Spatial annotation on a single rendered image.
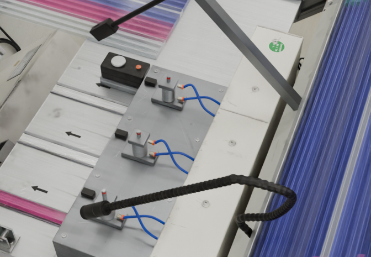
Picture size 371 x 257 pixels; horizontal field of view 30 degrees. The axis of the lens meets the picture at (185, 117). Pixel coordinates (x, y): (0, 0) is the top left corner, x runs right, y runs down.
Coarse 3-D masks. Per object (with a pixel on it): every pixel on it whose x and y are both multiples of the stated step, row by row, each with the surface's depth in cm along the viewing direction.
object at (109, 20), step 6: (108, 18) 103; (102, 24) 103; (108, 24) 103; (90, 30) 105; (96, 30) 104; (102, 30) 104; (108, 30) 103; (114, 30) 103; (96, 36) 106; (102, 36) 105
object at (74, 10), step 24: (0, 0) 128; (24, 0) 128; (48, 0) 128; (72, 0) 128; (96, 0) 128; (120, 0) 128; (144, 0) 128; (168, 0) 128; (48, 24) 124; (72, 24) 124; (96, 24) 124; (120, 24) 124; (144, 24) 124; (168, 24) 124; (120, 48) 121; (144, 48) 120
